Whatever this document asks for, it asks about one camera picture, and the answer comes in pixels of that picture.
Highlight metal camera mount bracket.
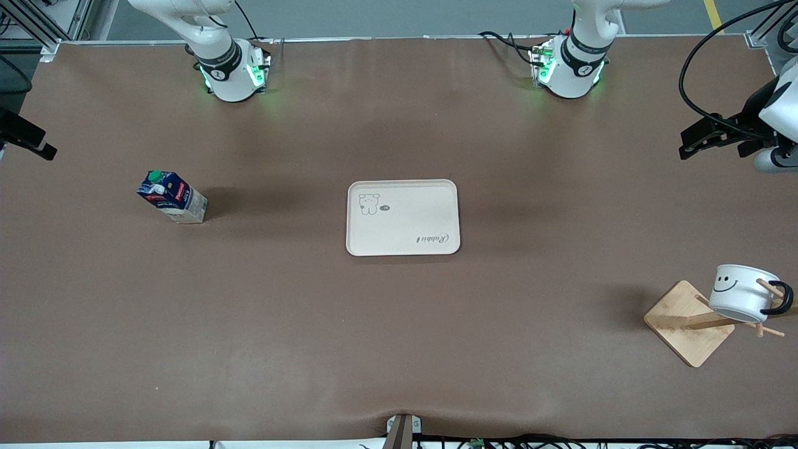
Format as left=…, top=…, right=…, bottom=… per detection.
left=385, top=413, right=423, bottom=449

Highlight white smiley cup black handle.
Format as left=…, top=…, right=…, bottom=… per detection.
left=709, top=264, right=794, bottom=324

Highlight wooden mug stand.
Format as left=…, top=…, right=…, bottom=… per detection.
left=643, top=278, right=787, bottom=369

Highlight aluminium frame corner post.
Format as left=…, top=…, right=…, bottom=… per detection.
left=745, top=0, right=798, bottom=49

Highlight black right arm base cable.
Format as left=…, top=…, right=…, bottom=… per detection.
left=234, top=0, right=278, bottom=47

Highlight blue milk carton green cap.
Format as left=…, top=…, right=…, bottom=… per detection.
left=137, top=170, right=208, bottom=225

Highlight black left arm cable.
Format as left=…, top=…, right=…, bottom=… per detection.
left=678, top=0, right=798, bottom=141

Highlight brown table mat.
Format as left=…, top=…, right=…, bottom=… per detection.
left=0, top=36, right=798, bottom=445

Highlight cream tray with bear print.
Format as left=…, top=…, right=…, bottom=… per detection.
left=346, top=179, right=461, bottom=257

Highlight black left arm base cables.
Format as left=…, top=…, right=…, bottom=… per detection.
left=479, top=30, right=540, bottom=66

